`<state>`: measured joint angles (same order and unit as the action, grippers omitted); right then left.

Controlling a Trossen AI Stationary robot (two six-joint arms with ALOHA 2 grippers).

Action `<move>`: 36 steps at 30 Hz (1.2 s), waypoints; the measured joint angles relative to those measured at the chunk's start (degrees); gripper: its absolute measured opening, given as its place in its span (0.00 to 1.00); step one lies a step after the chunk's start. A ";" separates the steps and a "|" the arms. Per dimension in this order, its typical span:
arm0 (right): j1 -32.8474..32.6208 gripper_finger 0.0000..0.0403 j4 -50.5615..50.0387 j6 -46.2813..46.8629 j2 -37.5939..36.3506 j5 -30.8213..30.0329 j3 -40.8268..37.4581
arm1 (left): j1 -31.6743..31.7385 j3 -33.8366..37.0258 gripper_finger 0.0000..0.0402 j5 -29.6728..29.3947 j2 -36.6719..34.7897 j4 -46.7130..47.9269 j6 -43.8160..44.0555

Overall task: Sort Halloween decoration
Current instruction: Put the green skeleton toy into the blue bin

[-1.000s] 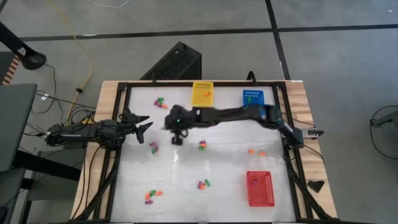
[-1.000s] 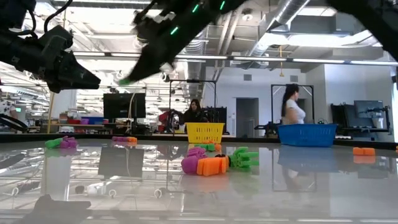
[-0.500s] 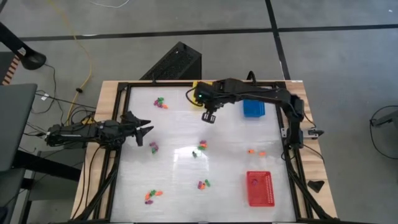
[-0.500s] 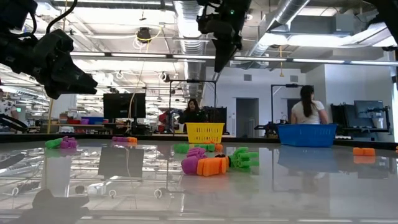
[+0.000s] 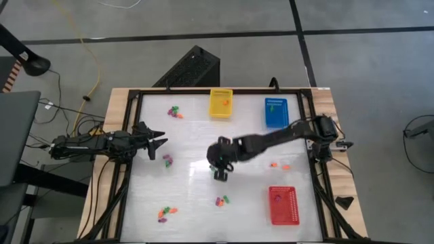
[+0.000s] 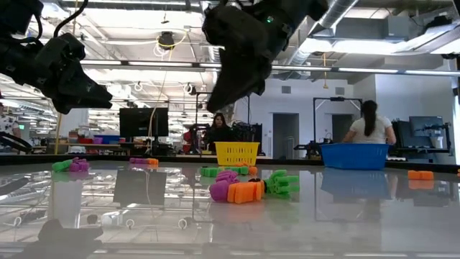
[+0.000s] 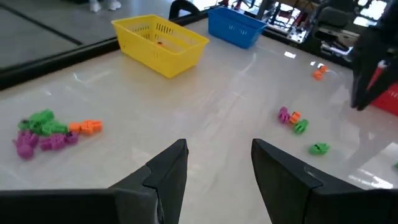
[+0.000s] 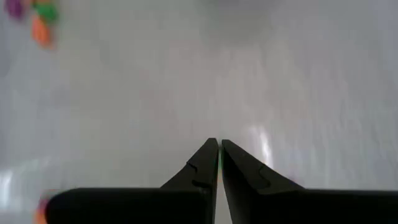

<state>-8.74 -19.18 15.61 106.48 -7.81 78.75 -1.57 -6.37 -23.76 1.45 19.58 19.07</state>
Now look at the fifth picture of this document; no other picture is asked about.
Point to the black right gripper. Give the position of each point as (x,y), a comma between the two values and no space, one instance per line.
(222,152)

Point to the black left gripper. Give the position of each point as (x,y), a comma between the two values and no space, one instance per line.
(139,140)

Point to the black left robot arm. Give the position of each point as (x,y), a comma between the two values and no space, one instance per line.
(84,144)

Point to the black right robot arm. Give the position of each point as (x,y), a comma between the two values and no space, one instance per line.
(271,140)

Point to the yellow plastic basket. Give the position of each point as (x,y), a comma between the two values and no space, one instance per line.
(218,110)

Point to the red plastic basket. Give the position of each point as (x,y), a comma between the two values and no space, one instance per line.
(286,211)

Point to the black perforated computer tower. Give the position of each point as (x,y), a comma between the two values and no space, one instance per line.
(193,67)

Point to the blue plastic basket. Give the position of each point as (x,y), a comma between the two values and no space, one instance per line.
(279,117)

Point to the black desk leg bar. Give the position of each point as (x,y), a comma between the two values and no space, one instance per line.
(51,183)

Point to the dark grey desk top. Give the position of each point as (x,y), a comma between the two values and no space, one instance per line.
(17,135)

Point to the black stand base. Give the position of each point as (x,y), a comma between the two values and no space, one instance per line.
(35,64)

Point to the orange black striped board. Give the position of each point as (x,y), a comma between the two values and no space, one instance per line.
(12,78)

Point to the grey cabinet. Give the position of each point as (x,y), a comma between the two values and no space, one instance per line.
(13,210)

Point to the grey metal stand foot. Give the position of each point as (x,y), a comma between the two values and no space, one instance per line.
(424,128)

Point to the black triangular bracket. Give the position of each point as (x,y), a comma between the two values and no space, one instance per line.
(344,202)

